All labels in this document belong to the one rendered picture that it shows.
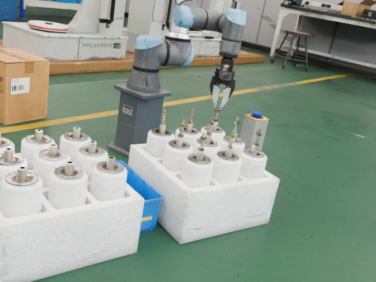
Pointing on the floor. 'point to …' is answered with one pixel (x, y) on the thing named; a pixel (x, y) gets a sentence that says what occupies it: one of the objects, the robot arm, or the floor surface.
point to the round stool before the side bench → (290, 47)
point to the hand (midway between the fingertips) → (218, 106)
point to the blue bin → (154, 200)
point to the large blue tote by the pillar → (8, 10)
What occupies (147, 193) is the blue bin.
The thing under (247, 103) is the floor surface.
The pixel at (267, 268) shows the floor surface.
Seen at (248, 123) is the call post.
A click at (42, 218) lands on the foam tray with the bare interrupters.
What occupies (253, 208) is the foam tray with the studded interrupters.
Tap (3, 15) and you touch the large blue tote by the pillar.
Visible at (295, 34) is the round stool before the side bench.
